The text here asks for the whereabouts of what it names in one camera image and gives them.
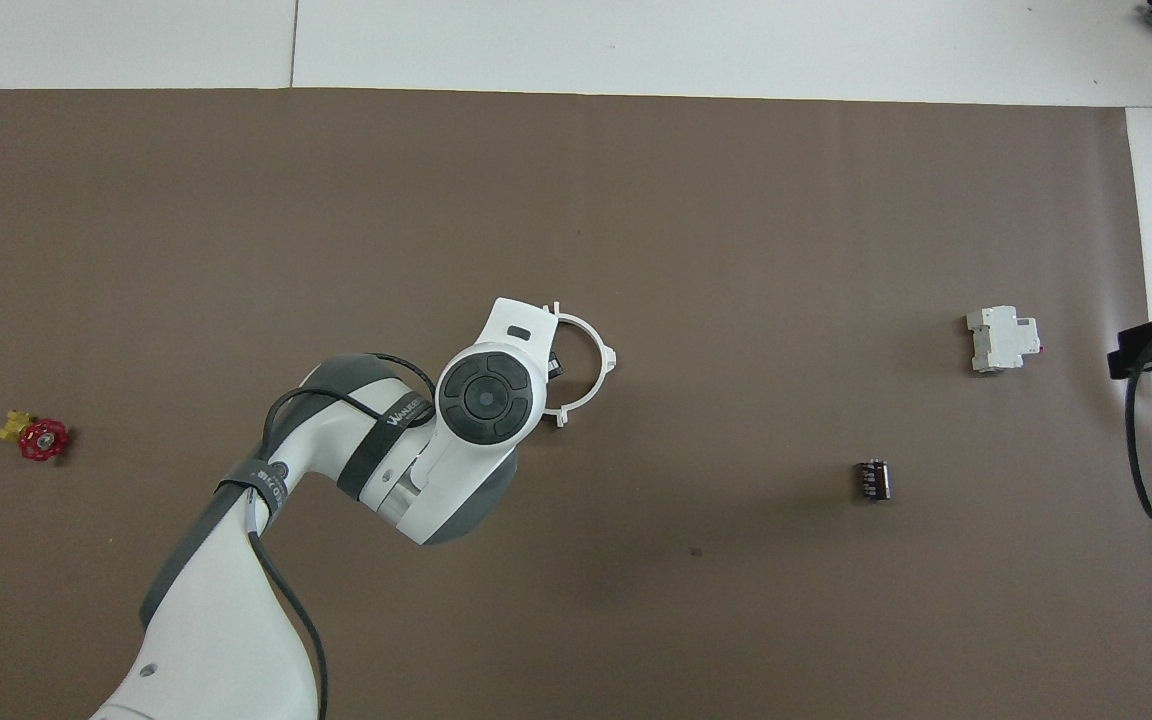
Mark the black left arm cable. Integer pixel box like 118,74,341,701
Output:
248,352,437,720

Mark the white circuit breaker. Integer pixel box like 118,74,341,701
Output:
966,305,1043,376

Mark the black cylindrical capacitor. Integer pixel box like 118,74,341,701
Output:
854,458,893,502

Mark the red handwheel brass valve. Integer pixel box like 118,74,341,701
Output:
0,408,70,462

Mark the white half-ring pipe clamp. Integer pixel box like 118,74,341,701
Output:
544,300,620,428

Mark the brown paper table mat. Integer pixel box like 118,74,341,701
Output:
0,88,1152,720

